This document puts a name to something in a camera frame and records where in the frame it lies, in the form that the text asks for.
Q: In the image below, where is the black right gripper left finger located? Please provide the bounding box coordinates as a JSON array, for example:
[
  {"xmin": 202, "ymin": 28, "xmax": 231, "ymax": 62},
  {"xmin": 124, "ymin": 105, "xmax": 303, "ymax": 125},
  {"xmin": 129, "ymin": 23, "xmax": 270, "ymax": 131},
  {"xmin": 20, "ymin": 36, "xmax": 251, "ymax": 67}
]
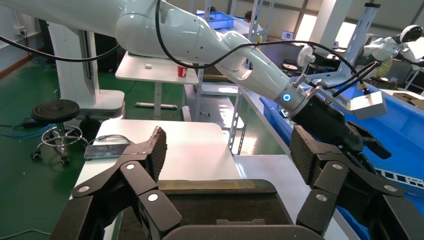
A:
[{"xmin": 70, "ymin": 125, "xmax": 183, "ymax": 240}]

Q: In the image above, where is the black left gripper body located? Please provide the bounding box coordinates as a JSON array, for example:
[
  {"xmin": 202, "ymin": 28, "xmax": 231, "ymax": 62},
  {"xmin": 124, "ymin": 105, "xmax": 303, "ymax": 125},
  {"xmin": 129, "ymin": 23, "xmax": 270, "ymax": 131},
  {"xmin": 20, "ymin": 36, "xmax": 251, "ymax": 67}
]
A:
[{"xmin": 289, "ymin": 95, "xmax": 366, "ymax": 155}]

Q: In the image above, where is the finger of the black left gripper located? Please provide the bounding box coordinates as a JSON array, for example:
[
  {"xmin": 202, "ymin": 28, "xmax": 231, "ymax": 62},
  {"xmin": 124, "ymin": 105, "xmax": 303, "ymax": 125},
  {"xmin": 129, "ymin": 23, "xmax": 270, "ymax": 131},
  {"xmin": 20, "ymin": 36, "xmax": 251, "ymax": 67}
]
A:
[
  {"xmin": 344, "ymin": 149, "xmax": 379, "ymax": 175},
  {"xmin": 346, "ymin": 120, "xmax": 393, "ymax": 160}
]

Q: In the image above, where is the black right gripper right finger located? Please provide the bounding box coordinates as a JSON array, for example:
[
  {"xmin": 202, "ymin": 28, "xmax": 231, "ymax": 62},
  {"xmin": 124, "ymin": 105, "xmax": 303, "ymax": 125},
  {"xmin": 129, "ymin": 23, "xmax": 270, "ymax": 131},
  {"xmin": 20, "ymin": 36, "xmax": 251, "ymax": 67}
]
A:
[{"xmin": 290, "ymin": 124, "xmax": 407, "ymax": 235}]

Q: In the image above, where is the silver tabbed metal part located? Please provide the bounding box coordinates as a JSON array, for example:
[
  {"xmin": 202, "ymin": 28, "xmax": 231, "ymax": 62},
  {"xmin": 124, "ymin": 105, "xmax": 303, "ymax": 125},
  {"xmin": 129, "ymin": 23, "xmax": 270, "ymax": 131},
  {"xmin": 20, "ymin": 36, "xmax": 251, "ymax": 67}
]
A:
[{"xmin": 375, "ymin": 167, "xmax": 424, "ymax": 189}]

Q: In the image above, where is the black container tray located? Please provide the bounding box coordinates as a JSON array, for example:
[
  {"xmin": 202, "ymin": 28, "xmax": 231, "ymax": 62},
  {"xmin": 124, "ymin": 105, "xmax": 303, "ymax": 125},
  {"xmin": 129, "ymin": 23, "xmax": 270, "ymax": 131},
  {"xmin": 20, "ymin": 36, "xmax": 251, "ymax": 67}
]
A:
[{"xmin": 117, "ymin": 178, "xmax": 300, "ymax": 240}]

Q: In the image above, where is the large blue plastic bin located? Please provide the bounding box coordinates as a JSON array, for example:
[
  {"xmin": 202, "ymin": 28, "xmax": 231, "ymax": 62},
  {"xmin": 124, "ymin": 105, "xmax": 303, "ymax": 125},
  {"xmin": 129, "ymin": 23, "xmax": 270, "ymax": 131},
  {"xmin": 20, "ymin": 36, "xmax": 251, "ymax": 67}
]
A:
[{"xmin": 259, "ymin": 82, "xmax": 424, "ymax": 240}]

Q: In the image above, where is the dark smartphone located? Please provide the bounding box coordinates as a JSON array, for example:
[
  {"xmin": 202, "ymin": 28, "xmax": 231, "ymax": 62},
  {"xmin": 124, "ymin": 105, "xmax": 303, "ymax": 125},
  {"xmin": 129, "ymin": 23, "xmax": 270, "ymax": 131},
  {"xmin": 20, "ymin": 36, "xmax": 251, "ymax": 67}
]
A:
[{"xmin": 83, "ymin": 142, "xmax": 132, "ymax": 161}]

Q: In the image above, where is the brown cardboard box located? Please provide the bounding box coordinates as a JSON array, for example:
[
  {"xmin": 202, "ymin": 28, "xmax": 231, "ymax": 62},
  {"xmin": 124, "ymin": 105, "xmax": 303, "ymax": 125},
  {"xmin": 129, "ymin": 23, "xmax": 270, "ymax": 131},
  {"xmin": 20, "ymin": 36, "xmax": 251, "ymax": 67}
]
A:
[{"xmin": 392, "ymin": 90, "xmax": 424, "ymax": 111}]

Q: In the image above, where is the black round floor object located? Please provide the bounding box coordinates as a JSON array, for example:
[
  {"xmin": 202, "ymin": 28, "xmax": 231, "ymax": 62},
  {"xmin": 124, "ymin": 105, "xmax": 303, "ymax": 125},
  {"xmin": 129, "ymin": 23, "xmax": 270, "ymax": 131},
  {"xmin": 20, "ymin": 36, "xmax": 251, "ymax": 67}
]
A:
[{"xmin": 79, "ymin": 113, "xmax": 102, "ymax": 142}]

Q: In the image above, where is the white humanoid robot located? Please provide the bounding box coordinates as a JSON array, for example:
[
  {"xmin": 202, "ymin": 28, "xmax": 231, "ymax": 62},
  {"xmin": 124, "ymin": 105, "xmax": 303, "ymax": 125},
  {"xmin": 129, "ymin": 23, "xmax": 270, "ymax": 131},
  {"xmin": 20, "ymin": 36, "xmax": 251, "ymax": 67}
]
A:
[{"xmin": 362, "ymin": 23, "xmax": 424, "ymax": 79}]

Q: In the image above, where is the white desk with red cup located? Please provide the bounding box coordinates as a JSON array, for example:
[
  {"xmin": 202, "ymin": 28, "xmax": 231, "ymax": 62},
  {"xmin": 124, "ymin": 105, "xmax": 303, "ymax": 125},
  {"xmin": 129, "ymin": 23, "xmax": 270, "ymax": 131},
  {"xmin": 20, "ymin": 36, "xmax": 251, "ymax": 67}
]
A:
[{"xmin": 114, "ymin": 50, "xmax": 200, "ymax": 121}]

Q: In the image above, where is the black round wheeled stool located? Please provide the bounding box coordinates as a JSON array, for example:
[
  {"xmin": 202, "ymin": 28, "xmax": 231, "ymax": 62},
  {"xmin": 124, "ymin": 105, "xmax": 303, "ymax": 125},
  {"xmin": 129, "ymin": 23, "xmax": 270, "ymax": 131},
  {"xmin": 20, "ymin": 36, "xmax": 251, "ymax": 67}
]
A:
[{"xmin": 29, "ymin": 98, "xmax": 90, "ymax": 168}]

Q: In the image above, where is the gray slotted metal rack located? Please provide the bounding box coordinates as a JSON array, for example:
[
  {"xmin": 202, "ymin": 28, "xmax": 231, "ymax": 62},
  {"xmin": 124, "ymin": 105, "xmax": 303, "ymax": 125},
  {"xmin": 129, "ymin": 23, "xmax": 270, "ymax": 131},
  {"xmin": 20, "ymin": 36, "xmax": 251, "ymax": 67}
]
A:
[{"xmin": 188, "ymin": 0, "xmax": 267, "ymax": 124}]

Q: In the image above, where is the person in yellow vest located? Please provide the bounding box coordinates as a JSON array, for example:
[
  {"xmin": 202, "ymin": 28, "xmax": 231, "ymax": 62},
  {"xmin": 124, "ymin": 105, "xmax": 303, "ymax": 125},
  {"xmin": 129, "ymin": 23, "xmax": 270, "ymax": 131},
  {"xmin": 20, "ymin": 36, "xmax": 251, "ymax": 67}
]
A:
[{"xmin": 243, "ymin": 9, "xmax": 264, "ymax": 44}]

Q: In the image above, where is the black power adapter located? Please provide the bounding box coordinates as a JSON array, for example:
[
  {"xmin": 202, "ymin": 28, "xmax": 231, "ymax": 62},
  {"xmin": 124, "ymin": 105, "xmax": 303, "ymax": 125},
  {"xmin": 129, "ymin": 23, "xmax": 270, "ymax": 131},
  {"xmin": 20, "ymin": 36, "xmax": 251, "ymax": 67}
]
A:
[{"xmin": 21, "ymin": 117, "xmax": 42, "ymax": 130}]

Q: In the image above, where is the white pillar with flat base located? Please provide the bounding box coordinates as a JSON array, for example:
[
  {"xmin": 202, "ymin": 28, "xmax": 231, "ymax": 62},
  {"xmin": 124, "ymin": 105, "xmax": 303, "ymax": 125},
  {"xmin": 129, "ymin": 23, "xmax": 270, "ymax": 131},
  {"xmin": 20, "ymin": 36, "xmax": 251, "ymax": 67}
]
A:
[{"xmin": 46, "ymin": 21, "xmax": 126, "ymax": 121}]

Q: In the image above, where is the small blue plastic bin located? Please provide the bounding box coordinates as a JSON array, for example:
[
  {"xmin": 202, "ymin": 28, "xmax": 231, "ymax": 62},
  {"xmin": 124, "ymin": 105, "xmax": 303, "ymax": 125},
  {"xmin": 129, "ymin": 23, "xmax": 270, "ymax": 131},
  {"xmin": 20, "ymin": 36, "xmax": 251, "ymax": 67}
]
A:
[{"xmin": 197, "ymin": 11, "xmax": 237, "ymax": 30}]

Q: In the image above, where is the left camera mount bracket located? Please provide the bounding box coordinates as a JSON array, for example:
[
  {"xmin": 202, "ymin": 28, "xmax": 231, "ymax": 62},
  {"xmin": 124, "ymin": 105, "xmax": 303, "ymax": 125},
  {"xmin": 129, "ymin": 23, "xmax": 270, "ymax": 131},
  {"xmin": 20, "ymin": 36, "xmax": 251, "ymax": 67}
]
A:
[{"xmin": 296, "ymin": 45, "xmax": 366, "ymax": 112}]

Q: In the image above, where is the gray left wrist camera box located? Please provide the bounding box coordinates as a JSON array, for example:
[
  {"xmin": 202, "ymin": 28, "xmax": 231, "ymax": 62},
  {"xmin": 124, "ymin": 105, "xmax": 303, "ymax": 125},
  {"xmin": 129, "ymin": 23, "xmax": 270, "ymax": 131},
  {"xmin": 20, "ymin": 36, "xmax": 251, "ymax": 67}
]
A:
[{"xmin": 350, "ymin": 90, "xmax": 389, "ymax": 121}]

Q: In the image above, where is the gray phone cable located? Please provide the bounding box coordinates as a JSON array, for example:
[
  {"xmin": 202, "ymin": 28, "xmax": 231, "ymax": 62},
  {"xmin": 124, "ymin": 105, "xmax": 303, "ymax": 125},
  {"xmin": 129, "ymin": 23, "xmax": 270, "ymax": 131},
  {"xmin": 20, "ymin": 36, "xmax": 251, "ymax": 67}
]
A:
[{"xmin": 87, "ymin": 133, "xmax": 136, "ymax": 147}]

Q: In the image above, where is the black camera cable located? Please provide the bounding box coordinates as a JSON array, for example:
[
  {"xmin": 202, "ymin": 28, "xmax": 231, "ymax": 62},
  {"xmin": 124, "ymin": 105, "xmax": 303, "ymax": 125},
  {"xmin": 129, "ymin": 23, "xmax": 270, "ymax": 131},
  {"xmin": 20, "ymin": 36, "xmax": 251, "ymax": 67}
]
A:
[{"xmin": 306, "ymin": 60, "xmax": 382, "ymax": 99}]

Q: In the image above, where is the blue floor cable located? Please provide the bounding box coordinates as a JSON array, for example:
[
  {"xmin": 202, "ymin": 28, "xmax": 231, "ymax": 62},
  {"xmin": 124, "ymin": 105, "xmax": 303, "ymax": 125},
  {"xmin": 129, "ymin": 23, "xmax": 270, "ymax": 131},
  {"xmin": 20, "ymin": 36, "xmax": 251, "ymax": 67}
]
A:
[{"xmin": 0, "ymin": 121, "xmax": 51, "ymax": 140}]

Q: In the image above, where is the black hanging cable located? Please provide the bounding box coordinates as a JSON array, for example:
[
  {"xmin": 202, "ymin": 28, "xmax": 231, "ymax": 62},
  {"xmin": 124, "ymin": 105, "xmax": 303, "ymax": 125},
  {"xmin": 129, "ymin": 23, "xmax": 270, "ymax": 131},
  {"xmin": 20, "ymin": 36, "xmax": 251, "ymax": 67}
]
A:
[{"xmin": 0, "ymin": 34, "xmax": 121, "ymax": 64}]

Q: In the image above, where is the long black arm cable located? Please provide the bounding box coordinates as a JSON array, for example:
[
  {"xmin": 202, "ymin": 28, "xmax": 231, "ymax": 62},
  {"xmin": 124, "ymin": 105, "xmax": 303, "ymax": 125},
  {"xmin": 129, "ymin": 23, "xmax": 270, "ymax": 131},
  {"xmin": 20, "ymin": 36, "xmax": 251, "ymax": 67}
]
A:
[{"xmin": 154, "ymin": 0, "xmax": 369, "ymax": 92}]

